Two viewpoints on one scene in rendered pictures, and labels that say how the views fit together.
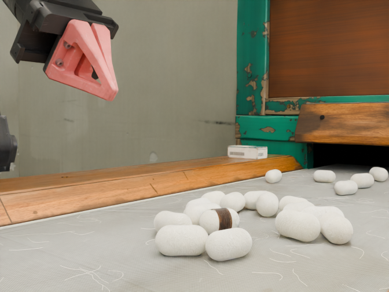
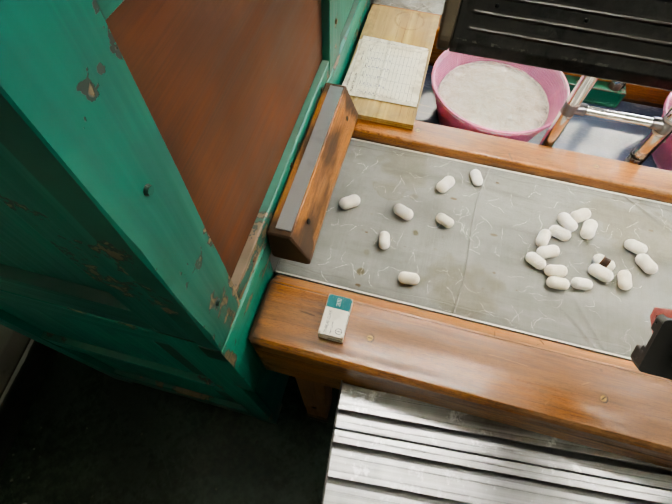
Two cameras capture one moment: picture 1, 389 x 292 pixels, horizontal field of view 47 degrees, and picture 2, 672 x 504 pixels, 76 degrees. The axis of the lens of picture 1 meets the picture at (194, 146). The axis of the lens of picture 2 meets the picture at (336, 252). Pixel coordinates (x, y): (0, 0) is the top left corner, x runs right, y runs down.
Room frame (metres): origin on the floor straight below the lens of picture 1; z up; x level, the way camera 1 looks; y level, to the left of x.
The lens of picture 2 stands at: (0.87, 0.09, 1.35)
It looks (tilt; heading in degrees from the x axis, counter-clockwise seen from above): 62 degrees down; 245
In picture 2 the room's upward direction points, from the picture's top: 2 degrees clockwise
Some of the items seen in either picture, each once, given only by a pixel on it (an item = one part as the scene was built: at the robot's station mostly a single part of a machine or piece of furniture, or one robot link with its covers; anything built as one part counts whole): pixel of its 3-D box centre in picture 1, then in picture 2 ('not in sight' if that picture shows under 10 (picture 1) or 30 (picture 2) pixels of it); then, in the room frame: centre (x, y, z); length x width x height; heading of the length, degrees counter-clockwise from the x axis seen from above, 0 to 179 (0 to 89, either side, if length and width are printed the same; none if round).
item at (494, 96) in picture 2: not in sight; (490, 105); (0.30, -0.41, 0.71); 0.22 x 0.22 x 0.06
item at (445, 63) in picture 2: not in sight; (492, 100); (0.30, -0.41, 0.72); 0.27 x 0.27 x 0.10
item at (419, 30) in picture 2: not in sight; (390, 61); (0.47, -0.55, 0.77); 0.33 x 0.15 x 0.01; 52
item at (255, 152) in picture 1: (247, 152); (335, 317); (0.78, -0.09, 0.77); 0.06 x 0.04 x 0.02; 52
